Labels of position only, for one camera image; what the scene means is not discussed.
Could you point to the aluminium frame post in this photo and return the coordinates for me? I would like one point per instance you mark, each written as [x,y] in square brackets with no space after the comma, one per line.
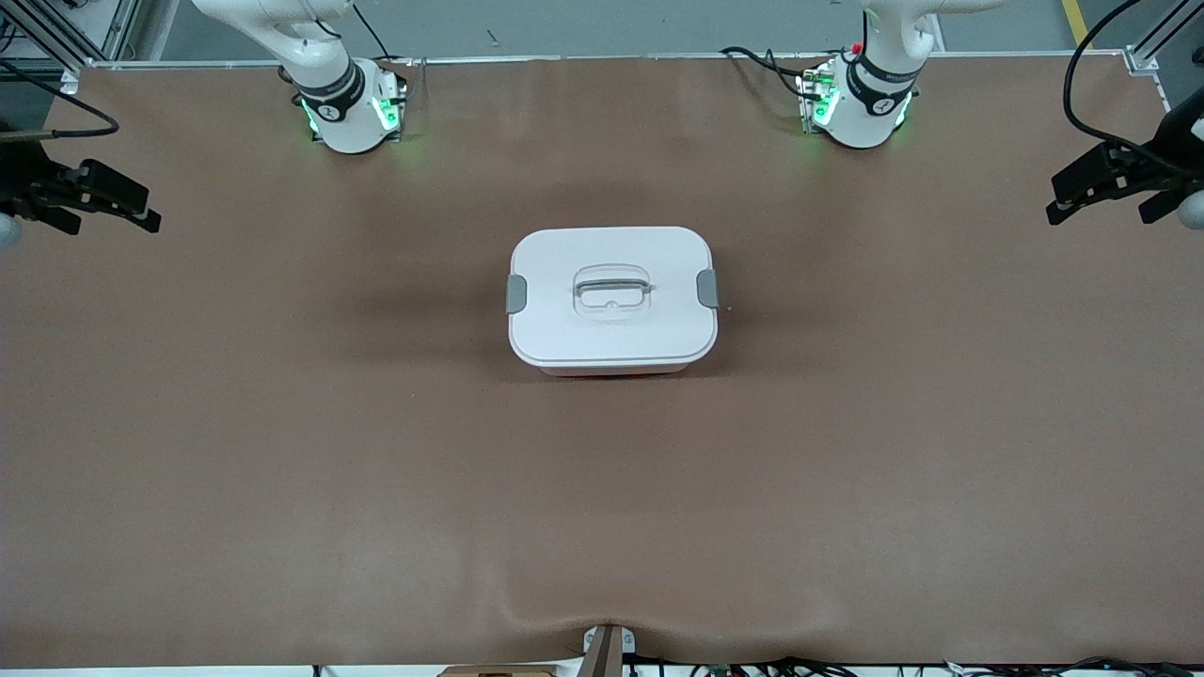
[1162,33]
[118,23]

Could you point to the pink plastic box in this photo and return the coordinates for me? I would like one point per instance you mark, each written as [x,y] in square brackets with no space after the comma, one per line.
[611,371]

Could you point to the brown table cover sheet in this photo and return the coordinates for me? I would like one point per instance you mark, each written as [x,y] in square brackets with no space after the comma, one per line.
[602,517]

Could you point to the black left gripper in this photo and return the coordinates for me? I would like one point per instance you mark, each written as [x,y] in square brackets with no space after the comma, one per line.
[1169,150]

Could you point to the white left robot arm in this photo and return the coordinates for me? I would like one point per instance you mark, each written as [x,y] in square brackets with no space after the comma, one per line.
[865,103]

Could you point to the wooden bracket with metal plate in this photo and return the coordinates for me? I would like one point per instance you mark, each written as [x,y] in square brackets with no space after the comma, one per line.
[607,651]

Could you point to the white box lid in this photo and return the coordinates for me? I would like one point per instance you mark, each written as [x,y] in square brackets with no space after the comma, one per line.
[564,329]

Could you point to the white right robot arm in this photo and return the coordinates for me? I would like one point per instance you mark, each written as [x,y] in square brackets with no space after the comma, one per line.
[329,94]

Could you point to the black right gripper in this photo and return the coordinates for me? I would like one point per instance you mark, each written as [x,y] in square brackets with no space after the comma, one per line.
[23,181]

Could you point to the aluminium table edge rail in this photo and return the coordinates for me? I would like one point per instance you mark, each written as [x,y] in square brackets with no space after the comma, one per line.
[564,58]

